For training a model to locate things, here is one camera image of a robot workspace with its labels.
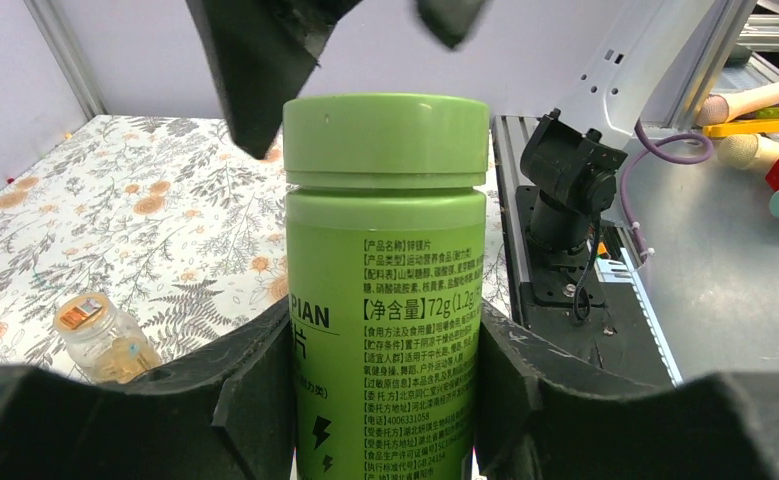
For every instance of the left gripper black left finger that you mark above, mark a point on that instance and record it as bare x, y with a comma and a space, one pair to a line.
224, 411

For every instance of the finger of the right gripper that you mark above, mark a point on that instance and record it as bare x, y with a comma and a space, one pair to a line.
261, 54
450, 21

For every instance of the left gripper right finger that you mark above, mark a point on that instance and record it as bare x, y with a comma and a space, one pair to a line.
543, 413

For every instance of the green pill bottle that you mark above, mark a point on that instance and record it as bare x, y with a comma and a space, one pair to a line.
385, 292

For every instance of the floral table mat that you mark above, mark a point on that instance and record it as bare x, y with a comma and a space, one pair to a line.
166, 217

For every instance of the wooden toy mallets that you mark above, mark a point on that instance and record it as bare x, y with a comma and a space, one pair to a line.
742, 122

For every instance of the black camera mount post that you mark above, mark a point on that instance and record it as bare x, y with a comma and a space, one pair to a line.
575, 177

